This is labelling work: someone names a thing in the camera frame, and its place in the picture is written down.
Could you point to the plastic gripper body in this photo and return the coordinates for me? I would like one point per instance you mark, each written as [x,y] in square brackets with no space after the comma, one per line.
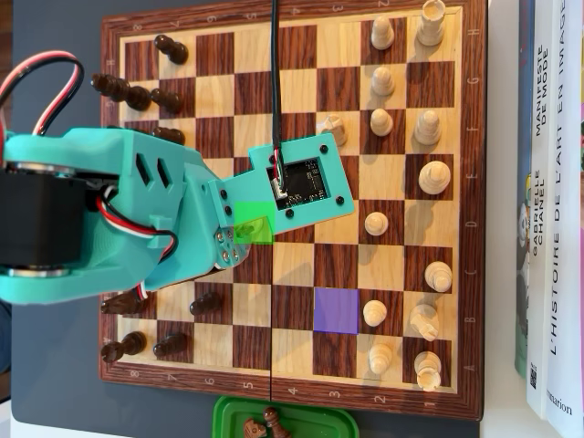
[206,214]

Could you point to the plastic gripper finger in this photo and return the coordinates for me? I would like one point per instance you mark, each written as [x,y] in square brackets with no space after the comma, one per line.
[226,248]

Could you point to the dark wooden pawn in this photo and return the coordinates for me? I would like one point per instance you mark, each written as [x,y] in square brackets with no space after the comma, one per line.
[168,99]
[173,344]
[175,49]
[207,303]
[271,417]
[171,134]

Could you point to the robot arm with black servo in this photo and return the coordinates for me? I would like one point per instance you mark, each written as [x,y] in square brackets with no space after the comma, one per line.
[27,150]

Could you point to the wooden chess board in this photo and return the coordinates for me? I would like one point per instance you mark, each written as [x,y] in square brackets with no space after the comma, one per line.
[292,310]

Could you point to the dark wooden knight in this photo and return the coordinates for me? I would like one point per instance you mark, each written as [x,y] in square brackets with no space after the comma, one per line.
[253,429]
[118,305]

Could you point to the dark wooden rook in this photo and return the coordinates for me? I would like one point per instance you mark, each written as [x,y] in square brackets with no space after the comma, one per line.
[130,343]

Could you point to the light wooden pawn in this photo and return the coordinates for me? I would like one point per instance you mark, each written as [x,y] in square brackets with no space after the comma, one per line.
[382,36]
[381,124]
[374,313]
[382,83]
[375,223]
[379,357]

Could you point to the light wooden knight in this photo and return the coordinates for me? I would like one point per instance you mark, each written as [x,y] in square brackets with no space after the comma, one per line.
[423,319]
[330,124]

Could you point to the green plastic tray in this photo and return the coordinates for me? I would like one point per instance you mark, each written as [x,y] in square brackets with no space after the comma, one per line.
[310,422]

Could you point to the light wooden bishop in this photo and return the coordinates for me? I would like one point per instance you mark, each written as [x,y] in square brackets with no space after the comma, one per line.
[437,276]
[426,130]

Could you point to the light wooden king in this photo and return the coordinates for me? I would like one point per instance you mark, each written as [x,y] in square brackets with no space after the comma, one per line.
[433,179]

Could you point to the dark blue round object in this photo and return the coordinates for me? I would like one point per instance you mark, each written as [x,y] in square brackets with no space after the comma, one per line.
[3,333]

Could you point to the light wooden rook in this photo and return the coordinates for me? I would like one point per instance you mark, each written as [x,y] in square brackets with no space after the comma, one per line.
[426,369]
[430,27]

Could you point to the illustrated colourful book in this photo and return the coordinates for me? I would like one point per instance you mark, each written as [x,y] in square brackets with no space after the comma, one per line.
[522,274]

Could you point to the white Gabrielle Chanel book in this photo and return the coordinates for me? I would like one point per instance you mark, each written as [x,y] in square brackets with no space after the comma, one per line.
[538,205]

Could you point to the white art history book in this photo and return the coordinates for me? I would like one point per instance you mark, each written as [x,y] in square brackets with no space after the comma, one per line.
[566,228]

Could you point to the camera mount with circuit board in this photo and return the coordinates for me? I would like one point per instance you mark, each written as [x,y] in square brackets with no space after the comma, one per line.
[246,180]

